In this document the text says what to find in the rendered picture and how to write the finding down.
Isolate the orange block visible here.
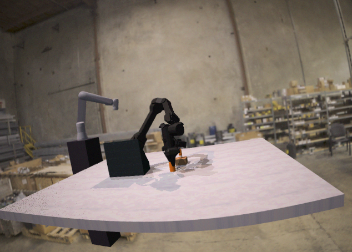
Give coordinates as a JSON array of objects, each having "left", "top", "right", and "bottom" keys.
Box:
[{"left": 175, "top": 156, "right": 188, "bottom": 165}]

